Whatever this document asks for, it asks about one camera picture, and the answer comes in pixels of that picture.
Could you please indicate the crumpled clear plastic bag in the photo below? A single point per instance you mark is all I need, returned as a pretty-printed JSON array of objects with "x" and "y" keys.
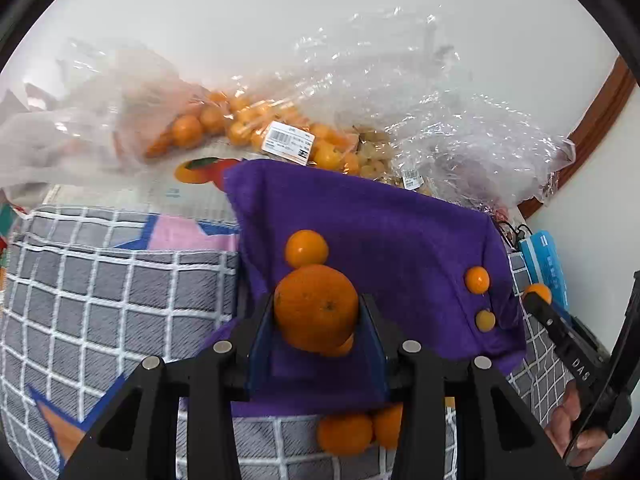
[{"x": 450, "y": 110}]

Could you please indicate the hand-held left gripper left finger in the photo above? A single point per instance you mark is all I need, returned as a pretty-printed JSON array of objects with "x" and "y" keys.
[{"x": 260, "y": 350}]

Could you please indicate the orange mandarin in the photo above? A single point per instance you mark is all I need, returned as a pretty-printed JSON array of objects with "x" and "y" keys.
[
  {"x": 346, "y": 346},
  {"x": 316, "y": 307},
  {"x": 345, "y": 432},
  {"x": 306, "y": 248},
  {"x": 387, "y": 425}
]

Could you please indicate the frosted plastic bag of oranges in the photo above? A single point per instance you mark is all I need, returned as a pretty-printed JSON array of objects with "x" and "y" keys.
[{"x": 125, "y": 110}]

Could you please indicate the small orange kumquat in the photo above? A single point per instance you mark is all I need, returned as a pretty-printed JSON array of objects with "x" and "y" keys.
[
  {"x": 537, "y": 292},
  {"x": 476, "y": 279}
]

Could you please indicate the green grape bunch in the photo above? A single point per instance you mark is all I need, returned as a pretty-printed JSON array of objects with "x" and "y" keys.
[{"x": 372, "y": 152}]

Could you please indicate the purple towel covered tray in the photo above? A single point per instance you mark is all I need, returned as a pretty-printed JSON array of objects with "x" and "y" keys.
[{"x": 400, "y": 240}]

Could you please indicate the small yellow fruit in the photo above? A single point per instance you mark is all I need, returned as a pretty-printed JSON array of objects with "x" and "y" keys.
[
  {"x": 449, "y": 402},
  {"x": 485, "y": 320}
]

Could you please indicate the labelled clear bag of mandarins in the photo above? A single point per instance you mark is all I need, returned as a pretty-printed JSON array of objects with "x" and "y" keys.
[{"x": 280, "y": 130}]

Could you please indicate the brown wooden door frame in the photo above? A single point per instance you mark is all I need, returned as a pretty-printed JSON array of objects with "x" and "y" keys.
[{"x": 595, "y": 125}]

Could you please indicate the white printed fruit sheet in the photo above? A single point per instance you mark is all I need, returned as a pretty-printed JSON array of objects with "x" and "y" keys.
[{"x": 150, "y": 185}]

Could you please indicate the blue tissue box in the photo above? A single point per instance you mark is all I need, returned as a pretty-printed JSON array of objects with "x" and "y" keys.
[{"x": 547, "y": 265}]

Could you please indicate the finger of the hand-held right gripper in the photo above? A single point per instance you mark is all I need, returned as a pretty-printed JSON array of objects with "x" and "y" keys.
[
  {"x": 547, "y": 320},
  {"x": 630, "y": 340}
]

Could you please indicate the grey plaid blanket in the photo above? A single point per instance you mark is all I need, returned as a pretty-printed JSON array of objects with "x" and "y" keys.
[{"x": 115, "y": 300}]

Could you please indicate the person's right hand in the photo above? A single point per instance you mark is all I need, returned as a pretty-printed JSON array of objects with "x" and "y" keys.
[{"x": 570, "y": 435}]

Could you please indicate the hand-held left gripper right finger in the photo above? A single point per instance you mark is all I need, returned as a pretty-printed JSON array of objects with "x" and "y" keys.
[{"x": 372, "y": 350}]

